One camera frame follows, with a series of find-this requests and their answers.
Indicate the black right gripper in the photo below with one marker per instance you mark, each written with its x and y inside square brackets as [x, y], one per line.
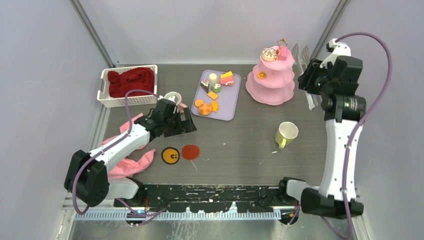
[313, 68]

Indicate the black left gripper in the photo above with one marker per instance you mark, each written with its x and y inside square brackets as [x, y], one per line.
[183, 126]

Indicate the yellow pink layered cake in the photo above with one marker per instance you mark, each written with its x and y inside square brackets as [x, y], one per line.
[227, 79]

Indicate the pink square cake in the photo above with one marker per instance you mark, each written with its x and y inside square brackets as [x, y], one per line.
[283, 53]

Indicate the sprinkled donut cake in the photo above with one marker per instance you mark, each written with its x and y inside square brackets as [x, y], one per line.
[269, 54]

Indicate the round orange lattice cookie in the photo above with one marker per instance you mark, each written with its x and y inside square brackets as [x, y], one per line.
[261, 75]

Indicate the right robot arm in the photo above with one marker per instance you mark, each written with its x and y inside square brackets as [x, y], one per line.
[335, 197]

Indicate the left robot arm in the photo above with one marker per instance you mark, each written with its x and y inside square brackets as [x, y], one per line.
[87, 176]

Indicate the orange round bun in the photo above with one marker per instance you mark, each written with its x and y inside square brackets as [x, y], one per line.
[205, 109]

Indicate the round orange flat cookie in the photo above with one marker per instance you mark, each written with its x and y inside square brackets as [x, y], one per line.
[198, 102]

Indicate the red tomato coaster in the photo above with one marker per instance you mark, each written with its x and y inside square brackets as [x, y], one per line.
[190, 152]

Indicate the pink mug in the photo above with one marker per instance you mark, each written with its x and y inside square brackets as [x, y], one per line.
[181, 106]

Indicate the black yellow face coaster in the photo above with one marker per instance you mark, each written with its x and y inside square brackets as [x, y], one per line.
[170, 155]

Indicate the orange fish-shaped pastry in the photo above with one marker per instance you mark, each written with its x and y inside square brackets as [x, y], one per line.
[214, 106]

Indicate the orange square biscuit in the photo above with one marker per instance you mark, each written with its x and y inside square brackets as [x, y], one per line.
[213, 95]

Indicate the chocolate cake slice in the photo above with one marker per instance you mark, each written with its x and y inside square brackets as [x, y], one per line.
[205, 85]

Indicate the green round cake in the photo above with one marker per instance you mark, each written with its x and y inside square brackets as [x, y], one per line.
[216, 88]

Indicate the lavender serving tray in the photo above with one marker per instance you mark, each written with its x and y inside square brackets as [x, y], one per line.
[226, 99]

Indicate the cream cylinder cake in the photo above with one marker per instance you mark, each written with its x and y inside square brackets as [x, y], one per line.
[212, 78]

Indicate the white plastic basket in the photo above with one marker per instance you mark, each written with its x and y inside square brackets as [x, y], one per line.
[135, 98]

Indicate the dark red towel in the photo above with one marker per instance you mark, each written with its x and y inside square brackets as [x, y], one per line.
[139, 78]

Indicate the pink three-tier cake stand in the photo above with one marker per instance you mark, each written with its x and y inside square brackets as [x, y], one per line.
[278, 87]

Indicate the pink cloth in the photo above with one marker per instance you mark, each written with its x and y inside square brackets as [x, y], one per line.
[128, 167]

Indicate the yellow-green mug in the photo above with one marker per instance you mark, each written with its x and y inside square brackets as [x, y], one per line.
[285, 134]

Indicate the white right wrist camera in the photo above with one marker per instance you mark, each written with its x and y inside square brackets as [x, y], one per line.
[335, 49]

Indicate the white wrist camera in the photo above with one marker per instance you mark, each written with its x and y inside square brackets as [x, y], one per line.
[335, 49]
[173, 98]

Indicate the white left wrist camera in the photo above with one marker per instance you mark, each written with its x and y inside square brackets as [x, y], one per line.
[173, 98]

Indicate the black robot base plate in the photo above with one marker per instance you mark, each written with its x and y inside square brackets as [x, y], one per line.
[209, 198]

